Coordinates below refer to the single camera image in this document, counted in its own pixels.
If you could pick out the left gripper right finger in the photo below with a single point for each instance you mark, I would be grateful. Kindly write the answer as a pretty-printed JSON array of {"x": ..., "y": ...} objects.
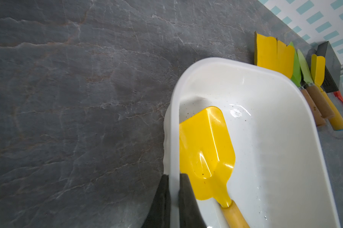
[{"x": 189, "y": 213}]

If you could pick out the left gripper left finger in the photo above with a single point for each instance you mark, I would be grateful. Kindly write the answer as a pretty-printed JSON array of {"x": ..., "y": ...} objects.
[{"x": 159, "y": 213}]

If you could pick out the white plastic storage box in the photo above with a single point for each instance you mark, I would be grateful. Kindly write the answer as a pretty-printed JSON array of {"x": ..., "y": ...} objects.
[{"x": 280, "y": 178}]

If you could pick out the light green shovel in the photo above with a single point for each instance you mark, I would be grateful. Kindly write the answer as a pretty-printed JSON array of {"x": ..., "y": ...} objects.
[{"x": 313, "y": 90}]

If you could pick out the green shovel wooden handle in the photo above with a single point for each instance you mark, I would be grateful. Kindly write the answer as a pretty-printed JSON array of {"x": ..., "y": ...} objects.
[{"x": 296, "y": 79}]

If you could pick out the yellow shovel wooden handle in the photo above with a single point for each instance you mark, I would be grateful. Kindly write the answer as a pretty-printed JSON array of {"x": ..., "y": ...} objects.
[{"x": 265, "y": 54}]

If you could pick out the black flat box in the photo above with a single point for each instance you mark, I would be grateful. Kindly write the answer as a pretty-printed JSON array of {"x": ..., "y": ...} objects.
[{"x": 332, "y": 68}]

